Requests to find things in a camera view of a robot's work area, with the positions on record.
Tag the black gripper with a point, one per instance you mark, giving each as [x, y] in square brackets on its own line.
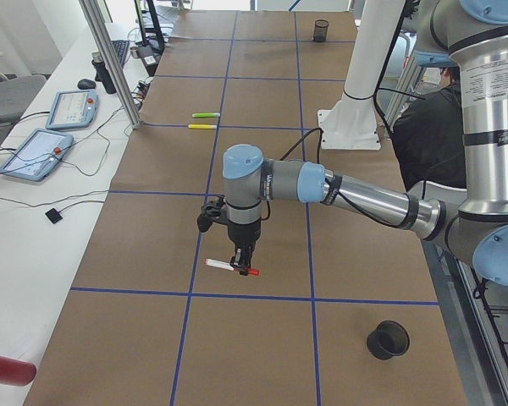
[244, 233]

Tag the red marker pen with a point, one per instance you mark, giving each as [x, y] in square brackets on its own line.
[227, 267]

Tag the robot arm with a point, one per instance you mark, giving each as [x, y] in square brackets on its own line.
[470, 223]

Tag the yellow marker pen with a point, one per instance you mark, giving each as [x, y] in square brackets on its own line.
[202, 126]

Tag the green marker pen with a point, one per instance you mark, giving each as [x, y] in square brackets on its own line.
[206, 115]

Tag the near black mesh cup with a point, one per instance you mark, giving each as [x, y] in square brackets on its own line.
[389, 339]

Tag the black mesh cup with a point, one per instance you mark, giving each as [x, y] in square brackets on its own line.
[320, 30]
[389, 339]

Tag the small black square device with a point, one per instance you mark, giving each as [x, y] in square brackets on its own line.
[53, 215]

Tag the person in black jacket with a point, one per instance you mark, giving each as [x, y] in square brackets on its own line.
[427, 137]

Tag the upper teach pendant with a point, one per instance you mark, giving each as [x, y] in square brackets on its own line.
[73, 110]

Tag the teach pendant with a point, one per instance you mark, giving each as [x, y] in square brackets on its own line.
[73, 110]
[38, 155]

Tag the lower teach pendant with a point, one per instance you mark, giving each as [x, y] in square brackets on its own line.
[38, 155]

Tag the black water bottle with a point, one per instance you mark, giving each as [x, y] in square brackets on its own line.
[102, 73]

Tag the black computer mouse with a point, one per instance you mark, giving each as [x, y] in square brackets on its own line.
[86, 84]

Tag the black keyboard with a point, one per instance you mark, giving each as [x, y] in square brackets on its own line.
[121, 48]

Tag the far black mesh cup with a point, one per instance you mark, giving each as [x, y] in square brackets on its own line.
[320, 30]

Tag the red bottle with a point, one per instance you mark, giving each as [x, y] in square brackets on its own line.
[15, 372]

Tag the grey office chair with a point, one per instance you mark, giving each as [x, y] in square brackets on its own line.
[16, 95]

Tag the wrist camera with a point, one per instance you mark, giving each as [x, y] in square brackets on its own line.
[214, 211]

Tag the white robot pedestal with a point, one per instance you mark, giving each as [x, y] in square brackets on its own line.
[351, 123]

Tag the aluminium frame post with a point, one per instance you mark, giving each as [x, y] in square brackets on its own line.
[95, 20]

